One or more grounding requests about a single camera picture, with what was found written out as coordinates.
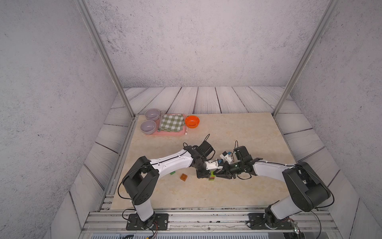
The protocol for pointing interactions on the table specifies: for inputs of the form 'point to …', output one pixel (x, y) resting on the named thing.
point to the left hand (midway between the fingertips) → (209, 174)
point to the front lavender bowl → (148, 127)
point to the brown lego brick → (183, 177)
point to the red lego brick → (212, 178)
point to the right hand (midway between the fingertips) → (217, 175)
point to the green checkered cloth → (172, 122)
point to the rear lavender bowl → (152, 114)
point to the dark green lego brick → (173, 172)
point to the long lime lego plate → (212, 175)
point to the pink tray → (157, 132)
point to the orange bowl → (192, 121)
